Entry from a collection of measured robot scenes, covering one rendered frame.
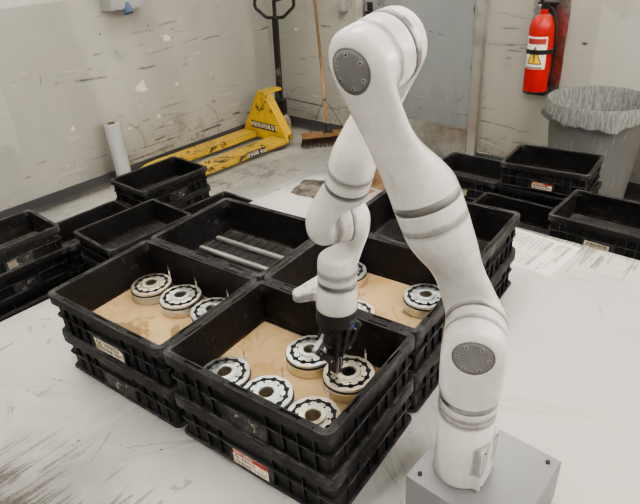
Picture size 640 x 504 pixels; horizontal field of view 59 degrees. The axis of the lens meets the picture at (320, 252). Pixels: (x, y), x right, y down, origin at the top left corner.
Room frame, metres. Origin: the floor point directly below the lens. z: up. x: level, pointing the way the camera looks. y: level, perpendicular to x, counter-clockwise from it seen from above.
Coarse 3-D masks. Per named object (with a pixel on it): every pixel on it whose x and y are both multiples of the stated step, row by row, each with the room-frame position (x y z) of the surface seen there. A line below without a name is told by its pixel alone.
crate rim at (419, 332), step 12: (372, 240) 1.24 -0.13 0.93; (384, 240) 1.23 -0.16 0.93; (300, 252) 1.20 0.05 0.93; (288, 264) 1.15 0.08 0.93; (288, 288) 1.04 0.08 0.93; (360, 312) 0.93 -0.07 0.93; (432, 312) 0.92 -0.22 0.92; (444, 312) 0.94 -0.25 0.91; (396, 324) 0.88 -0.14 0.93; (420, 324) 0.88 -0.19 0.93; (432, 324) 0.90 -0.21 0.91; (420, 336) 0.86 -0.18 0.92
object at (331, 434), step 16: (256, 288) 1.06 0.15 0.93; (272, 288) 1.05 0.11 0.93; (208, 320) 0.94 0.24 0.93; (368, 320) 0.91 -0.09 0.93; (400, 352) 0.80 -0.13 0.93; (176, 368) 0.83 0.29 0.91; (192, 368) 0.80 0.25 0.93; (384, 368) 0.76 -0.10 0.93; (208, 384) 0.77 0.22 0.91; (224, 384) 0.75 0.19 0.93; (368, 384) 0.72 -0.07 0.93; (240, 400) 0.73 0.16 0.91; (256, 400) 0.70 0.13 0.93; (352, 400) 0.69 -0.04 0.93; (368, 400) 0.70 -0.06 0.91; (272, 416) 0.68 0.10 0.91; (288, 416) 0.66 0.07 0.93; (352, 416) 0.66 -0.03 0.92; (304, 432) 0.64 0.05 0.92; (320, 432) 0.62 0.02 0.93; (336, 432) 0.63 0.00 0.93
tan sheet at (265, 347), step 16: (256, 336) 1.01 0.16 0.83; (272, 336) 1.00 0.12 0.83; (288, 336) 1.00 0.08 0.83; (240, 352) 0.96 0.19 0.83; (256, 352) 0.95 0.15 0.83; (272, 352) 0.95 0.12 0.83; (256, 368) 0.90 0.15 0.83; (272, 368) 0.90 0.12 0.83; (304, 384) 0.84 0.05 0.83; (320, 384) 0.84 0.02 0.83
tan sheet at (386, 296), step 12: (372, 276) 1.22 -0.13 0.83; (360, 288) 1.17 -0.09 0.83; (372, 288) 1.16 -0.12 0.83; (384, 288) 1.16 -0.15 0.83; (396, 288) 1.16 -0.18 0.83; (372, 300) 1.11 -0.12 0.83; (384, 300) 1.11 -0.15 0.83; (396, 300) 1.11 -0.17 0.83; (384, 312) 1.06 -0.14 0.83; (396, 312) 1.06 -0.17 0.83; (408, 324) 1.01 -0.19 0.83
